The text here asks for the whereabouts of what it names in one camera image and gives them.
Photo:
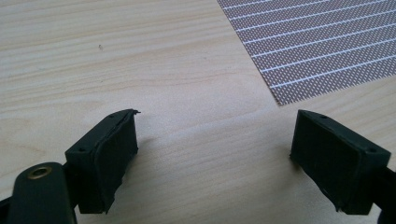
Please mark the brown woven striped placemat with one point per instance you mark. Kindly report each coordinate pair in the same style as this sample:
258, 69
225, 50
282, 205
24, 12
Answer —
311, 43

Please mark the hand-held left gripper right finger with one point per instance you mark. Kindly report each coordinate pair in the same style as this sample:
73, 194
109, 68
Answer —
336, 161

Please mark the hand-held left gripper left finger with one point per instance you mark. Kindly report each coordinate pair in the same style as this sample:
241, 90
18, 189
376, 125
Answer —
102, 158

